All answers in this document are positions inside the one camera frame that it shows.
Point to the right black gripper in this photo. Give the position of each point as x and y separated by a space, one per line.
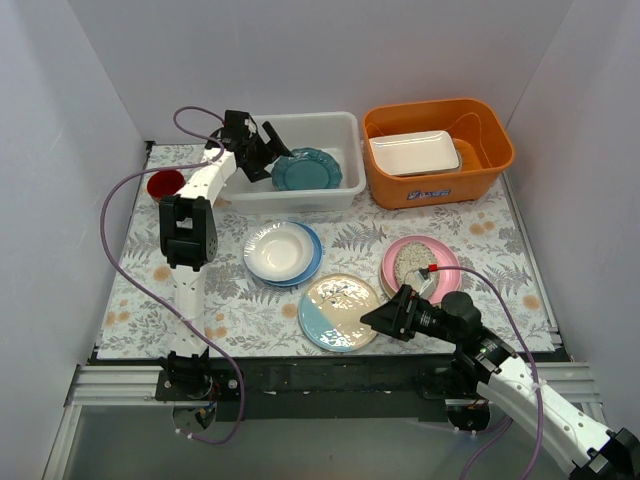
405 315

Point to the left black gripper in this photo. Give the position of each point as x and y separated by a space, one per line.
257 157

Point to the teal scalloped plate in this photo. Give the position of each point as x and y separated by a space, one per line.
306 169

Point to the pale peach bottom plate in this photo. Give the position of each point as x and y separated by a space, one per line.
330 311

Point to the white deep plate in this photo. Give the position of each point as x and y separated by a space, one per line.
279 251

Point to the blue round plate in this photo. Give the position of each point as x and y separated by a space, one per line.
313 266

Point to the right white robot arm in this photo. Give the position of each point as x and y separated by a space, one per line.
485 365

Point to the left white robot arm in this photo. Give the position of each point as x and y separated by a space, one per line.
188 236

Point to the white plastic bin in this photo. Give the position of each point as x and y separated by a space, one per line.
335 133

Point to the cream round plate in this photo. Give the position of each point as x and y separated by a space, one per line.
386 287

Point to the speckled oval dish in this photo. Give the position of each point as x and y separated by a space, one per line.
411 264

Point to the pink round plate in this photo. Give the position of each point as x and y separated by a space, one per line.
448 280

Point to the red and black mug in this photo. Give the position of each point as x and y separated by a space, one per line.
164 183

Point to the floral patterned table mat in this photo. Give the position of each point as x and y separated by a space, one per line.
247 317

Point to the white rectangular tray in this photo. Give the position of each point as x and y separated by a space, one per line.
418 153

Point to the orange plastic tub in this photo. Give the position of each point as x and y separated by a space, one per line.
478 135

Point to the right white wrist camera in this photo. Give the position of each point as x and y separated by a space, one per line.
425 285

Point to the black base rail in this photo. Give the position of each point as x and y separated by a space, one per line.
421 387

